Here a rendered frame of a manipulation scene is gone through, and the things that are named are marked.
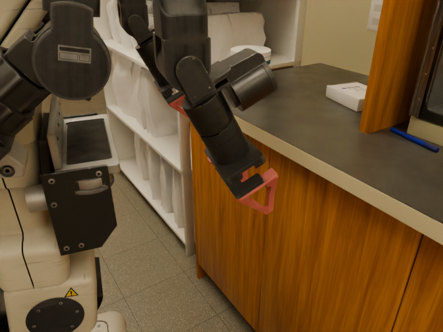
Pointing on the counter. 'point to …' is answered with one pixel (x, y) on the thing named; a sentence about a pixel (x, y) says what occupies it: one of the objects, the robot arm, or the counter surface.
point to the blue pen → (414, 139)
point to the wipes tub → (255, 51)
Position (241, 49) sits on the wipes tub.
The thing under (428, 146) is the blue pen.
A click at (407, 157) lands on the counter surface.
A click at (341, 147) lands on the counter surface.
